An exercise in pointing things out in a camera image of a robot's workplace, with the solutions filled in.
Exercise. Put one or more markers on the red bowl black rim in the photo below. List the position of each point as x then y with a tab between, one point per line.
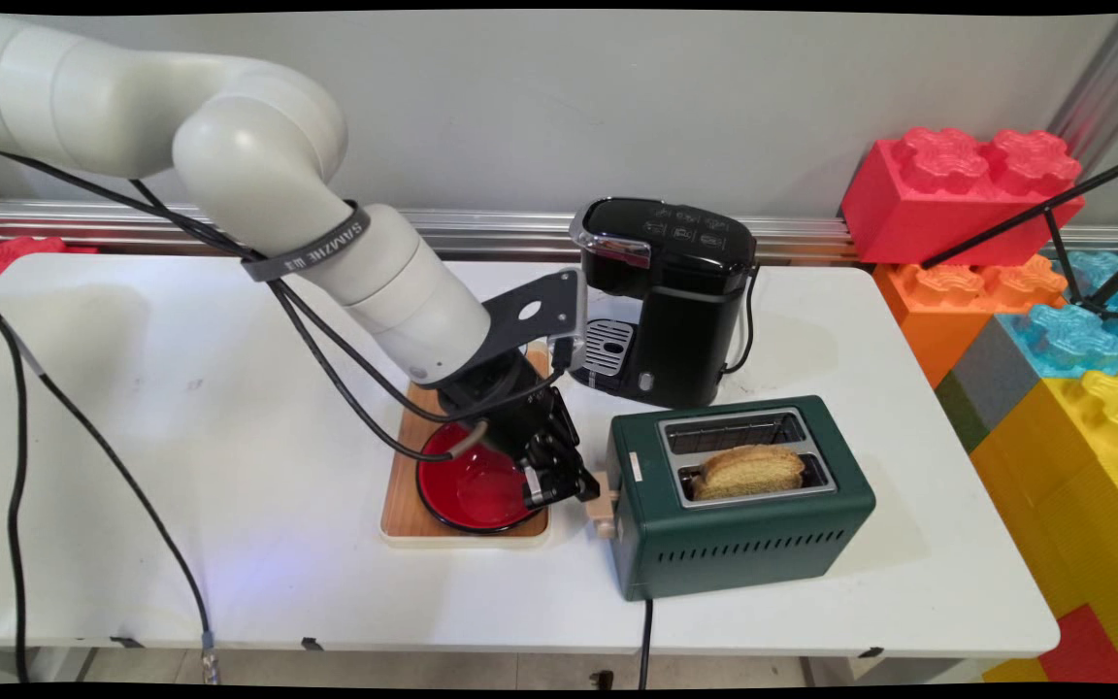
467	490

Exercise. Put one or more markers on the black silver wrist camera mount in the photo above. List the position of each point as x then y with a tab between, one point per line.
530	311

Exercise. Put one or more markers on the wooden serving tray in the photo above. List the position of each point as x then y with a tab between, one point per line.
404	505

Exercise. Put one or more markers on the toast bread slice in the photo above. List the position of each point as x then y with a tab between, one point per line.
753	471

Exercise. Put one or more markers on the horizontal aluminium rail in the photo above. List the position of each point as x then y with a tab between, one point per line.
481	228

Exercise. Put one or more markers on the large red toy block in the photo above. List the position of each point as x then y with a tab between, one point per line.
937	209

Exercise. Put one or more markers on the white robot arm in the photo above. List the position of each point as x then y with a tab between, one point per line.
258	146

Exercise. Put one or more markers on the green toy block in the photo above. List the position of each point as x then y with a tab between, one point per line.
957	413

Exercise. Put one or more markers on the flat red toy block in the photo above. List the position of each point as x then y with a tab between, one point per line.
1088	650

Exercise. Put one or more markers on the black coffee machine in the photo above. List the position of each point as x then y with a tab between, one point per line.
690	320

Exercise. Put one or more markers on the slanted aluminium profile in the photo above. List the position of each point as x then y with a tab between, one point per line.
1102	87

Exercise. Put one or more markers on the black table edge clip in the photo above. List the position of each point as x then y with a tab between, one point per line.
312	643
124	642
871	652

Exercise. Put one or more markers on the green toaster beige lever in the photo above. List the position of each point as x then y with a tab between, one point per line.
743	544

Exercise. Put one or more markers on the blue toy block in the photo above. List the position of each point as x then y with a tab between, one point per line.
1078	335

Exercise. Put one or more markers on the yellow toy block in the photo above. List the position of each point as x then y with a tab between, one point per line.
1073	485

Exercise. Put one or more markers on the black tripod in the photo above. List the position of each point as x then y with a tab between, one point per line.
1054	233

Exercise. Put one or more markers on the orange toy block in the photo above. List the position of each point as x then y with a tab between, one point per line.
937	316

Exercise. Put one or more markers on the small red toy block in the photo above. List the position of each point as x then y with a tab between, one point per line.
6	254

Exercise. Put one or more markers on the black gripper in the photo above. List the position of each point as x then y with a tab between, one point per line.
506	413

